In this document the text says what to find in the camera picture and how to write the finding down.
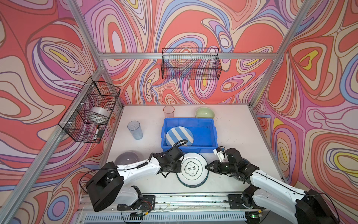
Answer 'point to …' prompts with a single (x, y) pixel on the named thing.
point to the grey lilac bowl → (128, 157)
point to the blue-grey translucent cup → (134, 127)
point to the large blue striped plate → (179, 133)
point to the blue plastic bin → (204, 132)
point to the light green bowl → (204, 113)
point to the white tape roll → (98, 115)
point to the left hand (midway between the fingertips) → (181, 167)
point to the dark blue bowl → (246, 161)
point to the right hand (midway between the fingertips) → (207, 170)
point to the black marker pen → (97, 132)
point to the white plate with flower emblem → (193, 172)
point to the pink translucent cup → (168, 111)
